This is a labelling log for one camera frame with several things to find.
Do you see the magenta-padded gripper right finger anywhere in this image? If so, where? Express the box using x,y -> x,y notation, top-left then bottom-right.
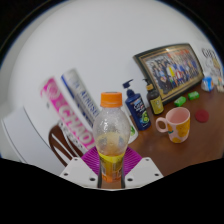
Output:
120,146 -> 164,189

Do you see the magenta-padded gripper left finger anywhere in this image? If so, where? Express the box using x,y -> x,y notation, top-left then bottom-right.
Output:
59,146 -> 103,189

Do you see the orange-capped clear drink bottle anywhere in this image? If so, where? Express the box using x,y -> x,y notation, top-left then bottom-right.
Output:
92,91 -> 131,183

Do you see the brown wooden chair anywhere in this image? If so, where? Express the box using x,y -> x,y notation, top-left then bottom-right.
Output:
48,123 -> 84,168

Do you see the white blue-capped body wash bottle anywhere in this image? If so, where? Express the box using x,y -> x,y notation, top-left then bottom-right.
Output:
126,113 -> 139,144

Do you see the pink mug with orange prints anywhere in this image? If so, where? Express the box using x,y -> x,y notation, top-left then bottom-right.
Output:
155,106 -> 191,144

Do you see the pink shuttlecock tube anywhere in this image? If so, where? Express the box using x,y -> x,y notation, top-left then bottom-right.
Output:
39,77 -> 98,151

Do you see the dark blue pump bottle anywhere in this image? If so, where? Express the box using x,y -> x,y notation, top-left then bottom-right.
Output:
122,78 -> 152,132

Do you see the white door panel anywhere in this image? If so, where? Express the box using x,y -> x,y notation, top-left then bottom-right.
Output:
0,106 -> 66,176

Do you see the brown yellow-labelled pump bottle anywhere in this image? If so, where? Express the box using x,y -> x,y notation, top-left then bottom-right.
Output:
143,78 -> 165,116

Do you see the white and blue shuttlecock tube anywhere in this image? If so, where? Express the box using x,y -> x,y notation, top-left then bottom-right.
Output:
60,68 -> 101,128

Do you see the flat round red coaster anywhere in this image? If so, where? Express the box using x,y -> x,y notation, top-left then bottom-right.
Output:
194,108 -> 210,123

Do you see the framed group photo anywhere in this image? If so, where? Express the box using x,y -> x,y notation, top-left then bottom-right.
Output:
133,42 -> 205,105

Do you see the white paper gift bag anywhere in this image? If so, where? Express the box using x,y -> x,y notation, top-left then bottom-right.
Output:
200,46 -> 224,81

